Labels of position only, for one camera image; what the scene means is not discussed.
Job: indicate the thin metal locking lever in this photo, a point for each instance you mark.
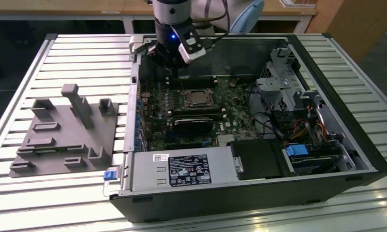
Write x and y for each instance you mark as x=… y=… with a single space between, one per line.
x=181 y=84

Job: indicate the silver CPU chip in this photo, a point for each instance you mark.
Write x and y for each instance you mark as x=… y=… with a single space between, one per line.
x=198 y=96

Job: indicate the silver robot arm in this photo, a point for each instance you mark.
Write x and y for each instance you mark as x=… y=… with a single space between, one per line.
x=171 y=12

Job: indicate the RAM slot black clips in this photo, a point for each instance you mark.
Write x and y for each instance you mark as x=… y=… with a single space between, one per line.
x=196 y=115
x=196 y=111

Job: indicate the RAM slot white clips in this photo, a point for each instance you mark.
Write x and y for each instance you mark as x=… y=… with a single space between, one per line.
x=196 y=113

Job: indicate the round coin cell battery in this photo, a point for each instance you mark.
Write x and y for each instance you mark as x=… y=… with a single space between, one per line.
x=232 y=83

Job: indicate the black graphics card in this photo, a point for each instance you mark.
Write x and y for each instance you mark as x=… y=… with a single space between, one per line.
x=194 y=125

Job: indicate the perforated metal drive cage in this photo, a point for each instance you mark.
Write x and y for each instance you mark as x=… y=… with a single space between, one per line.
x=280 y=70

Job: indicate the green motherboard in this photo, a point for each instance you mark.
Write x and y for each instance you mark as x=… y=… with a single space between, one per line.
x=242 y=120

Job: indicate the silver finned heatsink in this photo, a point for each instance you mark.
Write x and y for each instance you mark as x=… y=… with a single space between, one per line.
x=226 y=140

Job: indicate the black connector bundle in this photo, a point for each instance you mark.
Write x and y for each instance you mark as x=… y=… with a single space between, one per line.
x=282 y=118

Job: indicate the grey parts rack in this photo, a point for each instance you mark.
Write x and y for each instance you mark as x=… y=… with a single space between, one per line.
x=67 y=135

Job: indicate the silver power supply unit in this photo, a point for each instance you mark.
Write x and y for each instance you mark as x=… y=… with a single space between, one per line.
x=148 y=174

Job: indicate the black plastic shroud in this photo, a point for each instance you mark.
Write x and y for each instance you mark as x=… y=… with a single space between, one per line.
x=260 y=159

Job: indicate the blue case latch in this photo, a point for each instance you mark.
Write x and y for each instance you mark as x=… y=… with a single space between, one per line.
x=109 y=175

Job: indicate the hard disk in blue carrier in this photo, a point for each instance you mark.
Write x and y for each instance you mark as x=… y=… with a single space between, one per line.
x=296 y=151

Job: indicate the wooden cabinet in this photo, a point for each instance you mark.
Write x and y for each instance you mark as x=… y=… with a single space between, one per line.
x=358 y=24

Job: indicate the black open PC case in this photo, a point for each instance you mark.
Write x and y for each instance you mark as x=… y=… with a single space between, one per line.
x=212 y=205

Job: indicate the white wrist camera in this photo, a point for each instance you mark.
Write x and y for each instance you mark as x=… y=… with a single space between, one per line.
x=189 y=52

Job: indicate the wooden desk white frame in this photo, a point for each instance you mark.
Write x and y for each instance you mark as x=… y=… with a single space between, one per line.
x=83 y=4

